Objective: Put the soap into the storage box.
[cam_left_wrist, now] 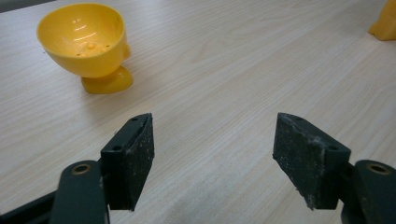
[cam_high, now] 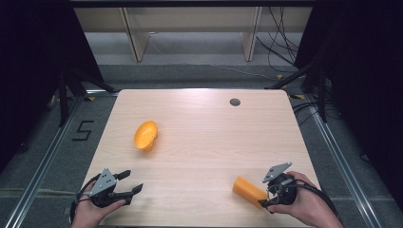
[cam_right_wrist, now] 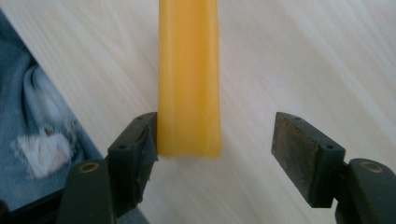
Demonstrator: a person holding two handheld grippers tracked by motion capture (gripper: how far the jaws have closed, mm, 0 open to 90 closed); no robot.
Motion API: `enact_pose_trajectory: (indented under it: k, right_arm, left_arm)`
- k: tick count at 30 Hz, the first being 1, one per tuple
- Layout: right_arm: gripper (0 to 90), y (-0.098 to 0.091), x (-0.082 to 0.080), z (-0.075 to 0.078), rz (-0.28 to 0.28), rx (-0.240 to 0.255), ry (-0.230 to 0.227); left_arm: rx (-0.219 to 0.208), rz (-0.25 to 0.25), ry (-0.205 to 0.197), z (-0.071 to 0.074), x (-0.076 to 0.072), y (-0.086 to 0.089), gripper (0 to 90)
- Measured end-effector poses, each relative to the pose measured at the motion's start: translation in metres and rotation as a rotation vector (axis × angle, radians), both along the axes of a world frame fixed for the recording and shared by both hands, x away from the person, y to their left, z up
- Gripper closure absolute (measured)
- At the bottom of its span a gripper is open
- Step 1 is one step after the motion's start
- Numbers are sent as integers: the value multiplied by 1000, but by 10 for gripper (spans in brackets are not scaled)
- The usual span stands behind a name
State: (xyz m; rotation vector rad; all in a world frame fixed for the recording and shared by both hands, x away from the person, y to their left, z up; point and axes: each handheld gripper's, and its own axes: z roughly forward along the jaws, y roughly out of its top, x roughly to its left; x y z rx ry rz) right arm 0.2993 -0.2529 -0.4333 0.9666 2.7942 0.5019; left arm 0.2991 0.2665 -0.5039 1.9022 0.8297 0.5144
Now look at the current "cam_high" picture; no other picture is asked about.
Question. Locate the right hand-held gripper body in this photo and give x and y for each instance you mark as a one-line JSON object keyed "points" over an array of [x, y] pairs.
{"points": [[282, 186]]}

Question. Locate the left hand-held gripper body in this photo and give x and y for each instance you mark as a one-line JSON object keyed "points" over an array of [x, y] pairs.
{"points": [[103, 185]]}

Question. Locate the orange plastic cup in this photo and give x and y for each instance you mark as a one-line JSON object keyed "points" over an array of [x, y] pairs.
{"points": [[248, 191]]}

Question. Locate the person's right hand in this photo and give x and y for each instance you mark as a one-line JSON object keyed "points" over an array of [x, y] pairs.
{"points": [[305, 202]]}

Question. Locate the person's left hand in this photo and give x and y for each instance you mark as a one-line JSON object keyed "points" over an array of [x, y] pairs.
{"points": [[90, 212]]}

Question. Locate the orange plastic bowl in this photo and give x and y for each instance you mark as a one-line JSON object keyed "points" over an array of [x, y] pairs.
{"points": [[145, 135]]}

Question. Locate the yellow tape piece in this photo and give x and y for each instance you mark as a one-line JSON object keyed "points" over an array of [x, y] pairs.
{"points": [[297, 96], [280, 77], [91, 98]]}

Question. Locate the grey table grommet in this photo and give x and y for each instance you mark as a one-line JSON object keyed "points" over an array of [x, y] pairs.
{"points": [[234, 102]]}

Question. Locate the black metal stand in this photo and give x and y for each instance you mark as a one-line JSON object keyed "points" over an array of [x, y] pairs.
{"points": [[65, 95], [321, 91]]}

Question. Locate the black curtain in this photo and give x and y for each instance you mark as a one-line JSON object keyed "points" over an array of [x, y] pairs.
{"points": [[367, 79], [34, 69]]}

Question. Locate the beige wooden furniture leg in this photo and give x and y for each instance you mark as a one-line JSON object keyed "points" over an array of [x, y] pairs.
{"points": [[136, 34], [251, 34]]}

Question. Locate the aluminium floor rail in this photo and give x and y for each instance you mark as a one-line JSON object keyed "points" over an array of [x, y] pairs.
{"points": [[41, 167], [342, 158]]}

